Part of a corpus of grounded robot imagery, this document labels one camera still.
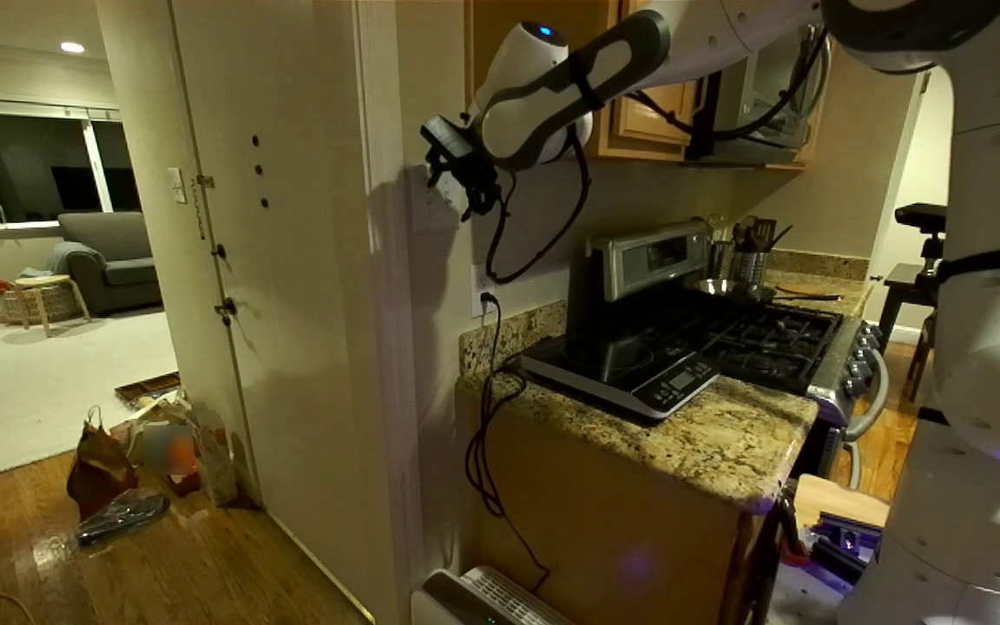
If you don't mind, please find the cardboard box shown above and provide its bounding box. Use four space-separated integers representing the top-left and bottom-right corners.
791 471 893 539

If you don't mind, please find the white hallway light switch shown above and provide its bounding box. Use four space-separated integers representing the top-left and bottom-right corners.
164 162 193 210

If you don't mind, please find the stainless steel microwave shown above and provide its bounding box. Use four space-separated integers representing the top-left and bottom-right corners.
687 27 835 166

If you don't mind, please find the wooden counter base cabinet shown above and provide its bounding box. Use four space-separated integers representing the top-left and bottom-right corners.
454 384 784 625

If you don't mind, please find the black tripod camera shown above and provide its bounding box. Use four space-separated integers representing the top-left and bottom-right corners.
893 198 953 272

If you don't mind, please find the white door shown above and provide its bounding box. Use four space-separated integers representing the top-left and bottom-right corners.
166 0 411 625

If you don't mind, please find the small wooden stool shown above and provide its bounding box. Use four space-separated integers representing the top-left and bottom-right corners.
11 272 94 339

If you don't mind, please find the dark blue shoe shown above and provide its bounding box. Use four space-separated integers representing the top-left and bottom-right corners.
73 488 174 549

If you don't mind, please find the wooden wall cabinet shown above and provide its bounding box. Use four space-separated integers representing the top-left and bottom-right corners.
461 0 847 177

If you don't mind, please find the steel pot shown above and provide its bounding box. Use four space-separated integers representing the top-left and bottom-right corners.
680 272 749 302

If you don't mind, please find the dark side table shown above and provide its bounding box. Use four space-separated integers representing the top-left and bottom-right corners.
874 257 946 384

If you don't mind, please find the wooden cutting board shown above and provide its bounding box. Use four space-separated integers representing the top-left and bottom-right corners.
767 272 865 310

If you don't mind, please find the orange toy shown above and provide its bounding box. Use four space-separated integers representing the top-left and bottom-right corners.
161 431 207 488

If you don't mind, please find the stainless steel gas stove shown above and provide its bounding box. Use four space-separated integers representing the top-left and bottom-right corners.
568 222 893 488

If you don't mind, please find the dark window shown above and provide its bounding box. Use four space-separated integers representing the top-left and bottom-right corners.
0 94 145 235

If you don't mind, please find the brown paper bag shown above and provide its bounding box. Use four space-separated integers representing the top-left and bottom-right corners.
64 406 143 523

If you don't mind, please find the grey armchair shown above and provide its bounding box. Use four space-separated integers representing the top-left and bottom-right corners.
54 210 166 321

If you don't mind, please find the white floor heater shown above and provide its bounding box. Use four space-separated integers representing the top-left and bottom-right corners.
406 563 579 625

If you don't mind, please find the utensil holder with utensils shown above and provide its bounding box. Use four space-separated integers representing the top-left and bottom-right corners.
732 215 797 288

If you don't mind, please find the black induction cooktop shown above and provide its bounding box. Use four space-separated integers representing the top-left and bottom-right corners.
517 333 725 427

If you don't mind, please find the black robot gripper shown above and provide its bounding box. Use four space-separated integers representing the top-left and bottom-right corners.
420 113 508 222

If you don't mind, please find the black cooktop power cord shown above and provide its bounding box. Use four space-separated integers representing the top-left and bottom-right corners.
459 293 557 583

